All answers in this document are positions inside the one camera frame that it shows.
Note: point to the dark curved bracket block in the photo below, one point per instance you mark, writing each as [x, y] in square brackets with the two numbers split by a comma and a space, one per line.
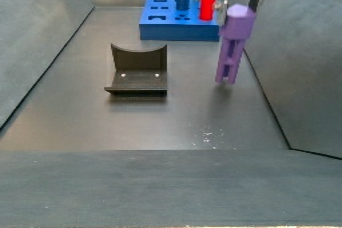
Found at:
[140, 71]

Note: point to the purple three prong peg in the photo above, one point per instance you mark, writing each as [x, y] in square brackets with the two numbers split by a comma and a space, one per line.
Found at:
[235, 32]

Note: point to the blue shape sorter board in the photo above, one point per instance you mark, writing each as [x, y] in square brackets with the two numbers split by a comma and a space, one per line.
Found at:
[164, 23]

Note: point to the red hexagonal peg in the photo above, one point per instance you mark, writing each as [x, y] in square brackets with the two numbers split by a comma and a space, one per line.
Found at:
[205, 10]

